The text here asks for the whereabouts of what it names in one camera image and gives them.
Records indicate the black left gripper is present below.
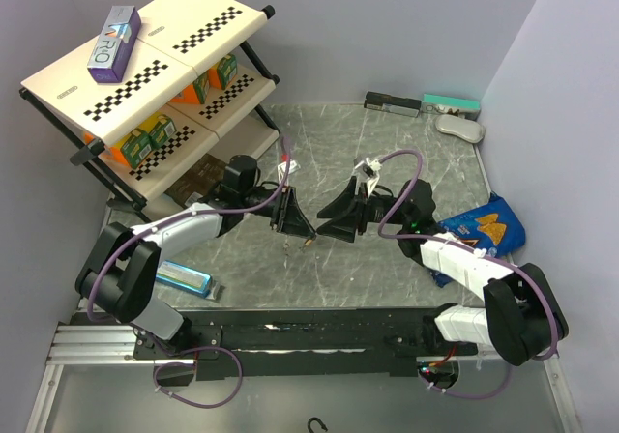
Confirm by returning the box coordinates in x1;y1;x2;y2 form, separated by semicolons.
240;185;315;240

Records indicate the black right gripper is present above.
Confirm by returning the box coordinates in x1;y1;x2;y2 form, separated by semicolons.
317;176;411;243

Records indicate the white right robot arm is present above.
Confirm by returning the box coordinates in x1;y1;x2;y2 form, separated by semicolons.
317;178;569;366

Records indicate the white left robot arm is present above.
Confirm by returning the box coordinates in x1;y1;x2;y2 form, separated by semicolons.
75;155;316;358

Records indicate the brown foil pouch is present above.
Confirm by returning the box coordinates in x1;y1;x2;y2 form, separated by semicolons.
165;154;227;207

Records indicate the black rectangular box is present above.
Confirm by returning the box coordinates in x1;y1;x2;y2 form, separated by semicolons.
364;91;422;118

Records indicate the blue toothpaste box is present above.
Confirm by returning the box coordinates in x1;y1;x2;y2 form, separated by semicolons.
156;261;221;302

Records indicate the grey oval case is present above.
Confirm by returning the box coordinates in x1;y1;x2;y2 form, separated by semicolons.
435;114;486;144

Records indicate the teal white box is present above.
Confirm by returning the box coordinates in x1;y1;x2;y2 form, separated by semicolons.
421;94;481;121

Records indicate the blue Doritos chip bag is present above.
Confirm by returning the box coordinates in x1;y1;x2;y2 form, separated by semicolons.
427;191;526;289

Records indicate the white checkered shelf rack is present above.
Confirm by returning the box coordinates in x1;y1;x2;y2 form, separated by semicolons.
20;0;279;221

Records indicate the black hook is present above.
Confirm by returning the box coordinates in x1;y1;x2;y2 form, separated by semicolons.
307;417;329;433

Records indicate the purple silver box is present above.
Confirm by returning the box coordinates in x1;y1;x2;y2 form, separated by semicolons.
87;6;141;84

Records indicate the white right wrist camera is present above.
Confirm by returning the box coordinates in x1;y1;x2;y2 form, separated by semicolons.
354;157;382;196

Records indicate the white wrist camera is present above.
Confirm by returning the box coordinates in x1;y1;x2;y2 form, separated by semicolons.
354;157;382;196
277;154;300;183

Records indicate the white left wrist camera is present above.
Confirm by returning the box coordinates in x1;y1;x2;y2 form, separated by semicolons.
277;154;300;183

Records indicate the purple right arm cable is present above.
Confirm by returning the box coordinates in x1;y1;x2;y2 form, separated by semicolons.
376;149;562;361

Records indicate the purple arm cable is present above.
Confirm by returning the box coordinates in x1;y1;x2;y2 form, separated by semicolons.
376;149;562;361
86;135;292;323

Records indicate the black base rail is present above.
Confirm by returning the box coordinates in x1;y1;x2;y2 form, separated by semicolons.
47;306;485;381

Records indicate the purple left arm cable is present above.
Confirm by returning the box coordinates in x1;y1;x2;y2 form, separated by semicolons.
86;135;292;323

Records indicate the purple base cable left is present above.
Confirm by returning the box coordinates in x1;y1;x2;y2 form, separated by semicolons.
152;345;244;409

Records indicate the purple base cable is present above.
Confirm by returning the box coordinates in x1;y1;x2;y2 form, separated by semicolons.
424;364;514;401
152;345;244;409

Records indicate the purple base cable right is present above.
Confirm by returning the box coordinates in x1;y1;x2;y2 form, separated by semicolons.
424;364;514;401

